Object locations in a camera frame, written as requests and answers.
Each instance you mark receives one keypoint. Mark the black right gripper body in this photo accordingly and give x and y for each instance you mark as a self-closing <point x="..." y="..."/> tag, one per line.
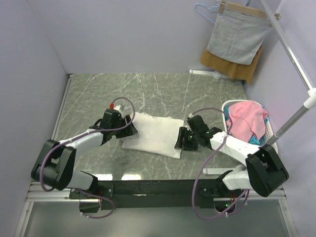
<point x="191" y="141"/>

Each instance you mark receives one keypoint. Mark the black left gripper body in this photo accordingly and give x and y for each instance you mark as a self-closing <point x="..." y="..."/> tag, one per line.
<point x="121" y="122"/>

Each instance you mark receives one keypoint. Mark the white t-shirt red print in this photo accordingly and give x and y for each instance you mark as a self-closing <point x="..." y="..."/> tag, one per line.
<point x="157" y="135"/>

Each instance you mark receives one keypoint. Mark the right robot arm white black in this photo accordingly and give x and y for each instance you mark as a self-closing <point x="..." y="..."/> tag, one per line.
<point x="263" y="170"/>

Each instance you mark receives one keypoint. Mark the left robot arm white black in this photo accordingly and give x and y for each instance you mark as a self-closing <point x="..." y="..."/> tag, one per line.
<point x="55" y="165"/>

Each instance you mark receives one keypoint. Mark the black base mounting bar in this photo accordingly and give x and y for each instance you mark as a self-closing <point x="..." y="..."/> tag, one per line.
<point x="164" y="193"/>

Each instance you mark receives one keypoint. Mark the pink garment in basket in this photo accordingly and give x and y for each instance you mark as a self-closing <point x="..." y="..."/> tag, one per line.
<point x="249" y="121"/>

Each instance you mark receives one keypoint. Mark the teal garment in basket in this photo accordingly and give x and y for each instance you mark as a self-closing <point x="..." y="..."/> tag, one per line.
<point x="258" y="132"/>

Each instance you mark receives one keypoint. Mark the white laundry basket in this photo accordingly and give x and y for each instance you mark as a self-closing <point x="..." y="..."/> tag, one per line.
<point x="259" y="123"/>

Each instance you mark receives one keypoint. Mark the brown hanging cloth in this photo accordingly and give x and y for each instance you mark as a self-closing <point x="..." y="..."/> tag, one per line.
<point x="232" y="70"/>

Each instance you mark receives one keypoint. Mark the grey hanging cloth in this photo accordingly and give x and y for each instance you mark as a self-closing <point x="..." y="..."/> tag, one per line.
<point x="237" y="37"/>

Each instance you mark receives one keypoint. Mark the wooden clip hanger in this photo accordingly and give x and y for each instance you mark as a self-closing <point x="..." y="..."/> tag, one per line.
<point x="241" y="9"/>

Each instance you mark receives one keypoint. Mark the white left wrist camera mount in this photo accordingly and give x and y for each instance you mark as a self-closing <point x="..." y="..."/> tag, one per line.
<point x="119" y="108"/>

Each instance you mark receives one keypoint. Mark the white bracket on table front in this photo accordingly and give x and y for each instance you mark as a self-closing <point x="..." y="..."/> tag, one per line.
<point x="219" y="171"/>

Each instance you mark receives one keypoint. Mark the white bracket on table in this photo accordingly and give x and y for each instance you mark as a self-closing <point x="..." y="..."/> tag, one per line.
<point x="219" y="171"/>
<point x="213" y="74"/>

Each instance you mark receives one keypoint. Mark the white bracket on table rear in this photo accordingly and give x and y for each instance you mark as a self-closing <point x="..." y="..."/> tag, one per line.
<point x="213" y="74"/>

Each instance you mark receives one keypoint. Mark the aluminium rail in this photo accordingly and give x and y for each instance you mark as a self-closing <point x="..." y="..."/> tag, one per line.
<point x="37" y="194"/>

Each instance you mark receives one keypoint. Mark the silver metal pole frame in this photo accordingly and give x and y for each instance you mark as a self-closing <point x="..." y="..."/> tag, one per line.
<point x="310" y="103"/>

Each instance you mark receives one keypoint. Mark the blue wire hanger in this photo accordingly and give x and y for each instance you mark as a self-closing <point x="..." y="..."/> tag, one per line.
<point x="208" y="12"/>

